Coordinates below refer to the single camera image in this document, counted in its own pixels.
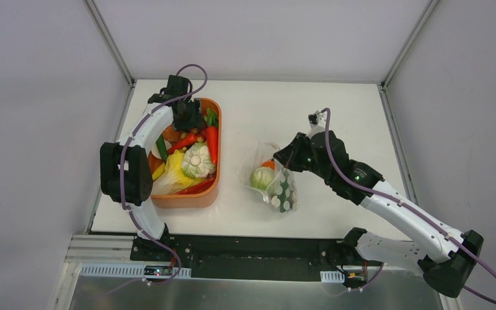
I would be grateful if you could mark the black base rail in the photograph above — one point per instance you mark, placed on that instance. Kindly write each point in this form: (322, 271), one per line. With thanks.
(256, 258)

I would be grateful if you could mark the green lettuce leaf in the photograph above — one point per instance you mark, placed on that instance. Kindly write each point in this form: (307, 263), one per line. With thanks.
(211, 118)

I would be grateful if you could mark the yellow pepper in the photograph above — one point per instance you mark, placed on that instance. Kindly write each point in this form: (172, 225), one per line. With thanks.
(173, 179)

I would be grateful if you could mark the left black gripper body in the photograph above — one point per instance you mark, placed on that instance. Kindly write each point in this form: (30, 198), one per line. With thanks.
(190, 121)

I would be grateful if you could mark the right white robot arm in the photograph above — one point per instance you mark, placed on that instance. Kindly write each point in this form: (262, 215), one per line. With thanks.
(435, 251)

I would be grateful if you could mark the red chili pepper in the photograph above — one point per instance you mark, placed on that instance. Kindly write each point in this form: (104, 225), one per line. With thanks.
(187, 141)

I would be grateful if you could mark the orange fruit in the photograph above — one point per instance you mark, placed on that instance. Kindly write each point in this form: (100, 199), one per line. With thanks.
(269, 164)

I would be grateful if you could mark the white mushroom slice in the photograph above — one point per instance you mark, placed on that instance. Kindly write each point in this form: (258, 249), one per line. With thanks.
(155, 152)

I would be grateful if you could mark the long green cucumber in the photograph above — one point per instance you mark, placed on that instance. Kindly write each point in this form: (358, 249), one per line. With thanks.
(282, 198)

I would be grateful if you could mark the clear dotted zip bag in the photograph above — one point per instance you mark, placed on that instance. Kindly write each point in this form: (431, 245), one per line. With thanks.
(263, 152)

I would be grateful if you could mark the orange carrot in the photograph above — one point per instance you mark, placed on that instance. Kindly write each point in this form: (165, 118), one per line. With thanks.
(212, 143)

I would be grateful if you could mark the green chili pepper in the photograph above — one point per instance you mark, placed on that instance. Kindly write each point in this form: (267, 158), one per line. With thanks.
(161, 147)

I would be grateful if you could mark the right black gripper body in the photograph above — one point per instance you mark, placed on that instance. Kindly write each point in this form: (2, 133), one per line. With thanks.
(293, 152)

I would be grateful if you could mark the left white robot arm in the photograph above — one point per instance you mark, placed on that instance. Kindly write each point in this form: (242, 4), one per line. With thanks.
(125, 174)

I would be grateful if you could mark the orange plastic tub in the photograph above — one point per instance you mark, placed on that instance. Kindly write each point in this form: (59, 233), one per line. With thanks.
(198, 196)

